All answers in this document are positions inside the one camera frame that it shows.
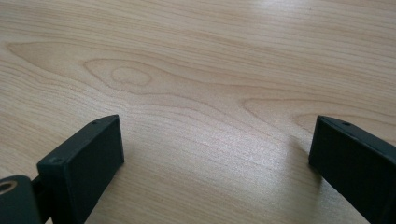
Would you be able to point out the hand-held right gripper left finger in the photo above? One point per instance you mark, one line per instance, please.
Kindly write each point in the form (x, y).
(84, 168)

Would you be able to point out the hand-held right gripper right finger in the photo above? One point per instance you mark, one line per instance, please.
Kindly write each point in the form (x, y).
(355, 168)

